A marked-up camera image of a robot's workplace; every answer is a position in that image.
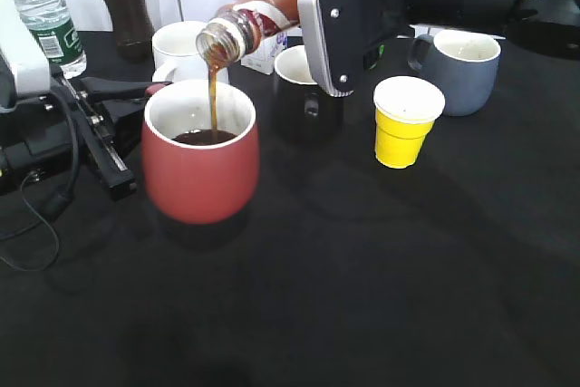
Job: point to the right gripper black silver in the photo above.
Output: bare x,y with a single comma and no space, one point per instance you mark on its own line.
342,38

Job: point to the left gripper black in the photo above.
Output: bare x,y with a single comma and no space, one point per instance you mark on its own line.
35,136

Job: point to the brown Nescafe coffee bottle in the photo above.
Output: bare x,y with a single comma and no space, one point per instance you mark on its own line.
237,29

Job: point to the red ceramic mug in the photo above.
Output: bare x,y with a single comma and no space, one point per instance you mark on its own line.
199,184

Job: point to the white ceramic mug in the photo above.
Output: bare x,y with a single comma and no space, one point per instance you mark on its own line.
175,53

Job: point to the black ceramic mug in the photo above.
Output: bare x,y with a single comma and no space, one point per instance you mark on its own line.
302,112

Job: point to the grey ceramic mug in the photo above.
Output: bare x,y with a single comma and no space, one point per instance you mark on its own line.
463,65

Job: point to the white milk carton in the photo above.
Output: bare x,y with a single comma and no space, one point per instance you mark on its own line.
262,60

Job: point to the yellow paper cup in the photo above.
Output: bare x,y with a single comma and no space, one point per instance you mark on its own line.
406,108

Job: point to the clear water bottle green label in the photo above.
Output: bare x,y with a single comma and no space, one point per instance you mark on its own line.
51,25

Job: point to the black table cloth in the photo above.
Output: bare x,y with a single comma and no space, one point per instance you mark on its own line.
461,270

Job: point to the white camera box left wrist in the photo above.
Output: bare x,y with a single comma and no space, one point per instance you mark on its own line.
25,71

